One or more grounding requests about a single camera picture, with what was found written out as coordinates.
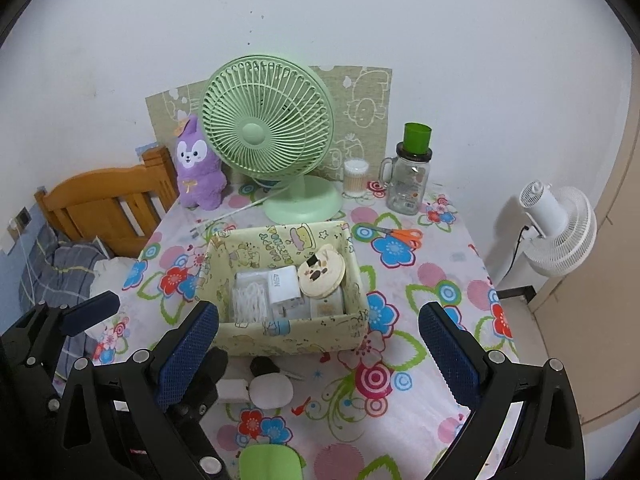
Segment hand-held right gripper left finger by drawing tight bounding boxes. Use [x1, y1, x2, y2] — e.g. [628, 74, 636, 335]
[60, 300, 221, 480]

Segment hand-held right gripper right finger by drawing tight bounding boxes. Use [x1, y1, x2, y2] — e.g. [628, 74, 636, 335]
[417, 302, 586, 480]

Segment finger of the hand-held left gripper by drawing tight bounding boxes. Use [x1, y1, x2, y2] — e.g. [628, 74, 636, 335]
[0, 290, 122, 411]
[167, 347, 231, 480]

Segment small white box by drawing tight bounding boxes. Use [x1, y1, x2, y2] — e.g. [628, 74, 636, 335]
[217, 379, 251, 402]

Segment small black item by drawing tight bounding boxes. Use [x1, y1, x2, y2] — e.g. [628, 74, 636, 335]
[250, 356, 281, 377]

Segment white round case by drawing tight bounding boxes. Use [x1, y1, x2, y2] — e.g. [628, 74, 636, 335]
[248, 372, 293, 408]

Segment green oval case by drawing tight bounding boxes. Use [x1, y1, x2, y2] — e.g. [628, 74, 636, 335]
[238, 444, 305, 480]

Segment clear cotton swab pack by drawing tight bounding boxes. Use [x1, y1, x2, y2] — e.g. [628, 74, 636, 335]
[232, 272, 271, 322]

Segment cartoon print storage box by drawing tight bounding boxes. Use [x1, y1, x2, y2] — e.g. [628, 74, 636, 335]
[206, 220, 372, 358]

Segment white charger plug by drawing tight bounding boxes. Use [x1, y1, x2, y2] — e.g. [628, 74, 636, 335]
[267, 267, 301, 318]

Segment round cartoon compact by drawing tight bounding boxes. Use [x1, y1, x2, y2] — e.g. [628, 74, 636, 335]
[297, 243, 346, 301]

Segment grey plaid blanket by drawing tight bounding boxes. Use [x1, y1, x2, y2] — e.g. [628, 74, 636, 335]
[19, 222, 113, 376]

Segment floral tablecloth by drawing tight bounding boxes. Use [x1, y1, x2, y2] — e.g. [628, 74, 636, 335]
[90, 180, 521, 480]

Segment wooden bed headboard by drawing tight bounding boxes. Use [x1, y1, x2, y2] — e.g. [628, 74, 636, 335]
[34, 146, 180, 258]

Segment beige door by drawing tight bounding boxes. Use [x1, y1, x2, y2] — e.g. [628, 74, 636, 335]
[530, 110, 640, 436]

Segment purple plush toy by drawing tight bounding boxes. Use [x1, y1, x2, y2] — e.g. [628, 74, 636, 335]
[172, 114, 227, 211]

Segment glass mug jar black lid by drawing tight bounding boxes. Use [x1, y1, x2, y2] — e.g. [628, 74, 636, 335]
[379, 142, 435, 216]

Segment white standing fan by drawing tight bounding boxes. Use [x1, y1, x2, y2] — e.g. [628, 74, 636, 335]
[500, 180, 598, 281]

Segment clear cotton swab jar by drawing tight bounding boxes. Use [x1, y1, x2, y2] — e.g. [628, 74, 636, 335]
[342, 159, 371, 198]

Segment green plastic cup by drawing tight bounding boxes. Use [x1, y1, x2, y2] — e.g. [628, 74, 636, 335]
[403, 122, 435, 155]

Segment green desk fan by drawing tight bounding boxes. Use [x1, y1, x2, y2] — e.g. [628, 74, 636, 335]
[201, 54, 346, 224]

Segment black fan power cable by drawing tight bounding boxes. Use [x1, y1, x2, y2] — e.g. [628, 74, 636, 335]
[500, 225, 531, 281]

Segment orange handled scissors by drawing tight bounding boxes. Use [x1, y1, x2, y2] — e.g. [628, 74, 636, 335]
[359, 225, 423, 250]

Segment white desk fan cable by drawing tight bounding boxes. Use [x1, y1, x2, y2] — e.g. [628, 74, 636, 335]
[192, 195, 281, 236]

